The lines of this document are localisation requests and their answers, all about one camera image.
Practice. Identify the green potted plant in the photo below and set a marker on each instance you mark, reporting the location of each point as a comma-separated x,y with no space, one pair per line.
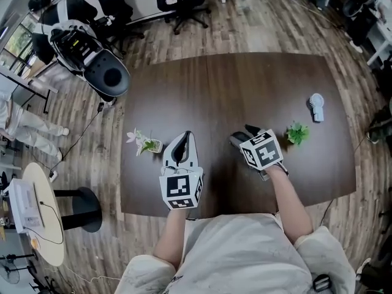
297,133

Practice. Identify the person's left forearm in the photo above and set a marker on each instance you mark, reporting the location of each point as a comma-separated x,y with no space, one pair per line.
171,240

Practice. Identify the round beige pedestal table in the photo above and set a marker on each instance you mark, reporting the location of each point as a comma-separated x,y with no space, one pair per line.
38,171

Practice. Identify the person's right forearm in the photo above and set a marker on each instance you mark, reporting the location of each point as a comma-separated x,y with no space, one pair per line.
291,207

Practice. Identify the small white handheld fan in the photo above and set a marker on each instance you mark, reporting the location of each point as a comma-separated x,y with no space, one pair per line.
318,113

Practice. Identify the small orange and white dish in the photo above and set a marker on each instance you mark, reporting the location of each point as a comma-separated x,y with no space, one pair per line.
35,243

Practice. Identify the person's beige shirt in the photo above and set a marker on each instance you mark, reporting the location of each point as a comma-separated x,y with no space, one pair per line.
239,256

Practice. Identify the black standing fan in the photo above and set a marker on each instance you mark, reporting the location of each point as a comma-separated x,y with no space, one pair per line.
9,272

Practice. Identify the white box device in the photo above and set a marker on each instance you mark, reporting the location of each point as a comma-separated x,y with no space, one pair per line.
23,204

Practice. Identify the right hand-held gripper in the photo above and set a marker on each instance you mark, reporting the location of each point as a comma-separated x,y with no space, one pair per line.
263,152

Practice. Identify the white desk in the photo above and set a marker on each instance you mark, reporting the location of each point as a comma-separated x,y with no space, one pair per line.
381,38

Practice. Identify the white flower potted plant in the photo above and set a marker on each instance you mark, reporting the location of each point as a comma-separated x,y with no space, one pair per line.
153,145

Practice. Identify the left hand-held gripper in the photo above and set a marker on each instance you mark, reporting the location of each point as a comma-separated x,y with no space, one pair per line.
180,188

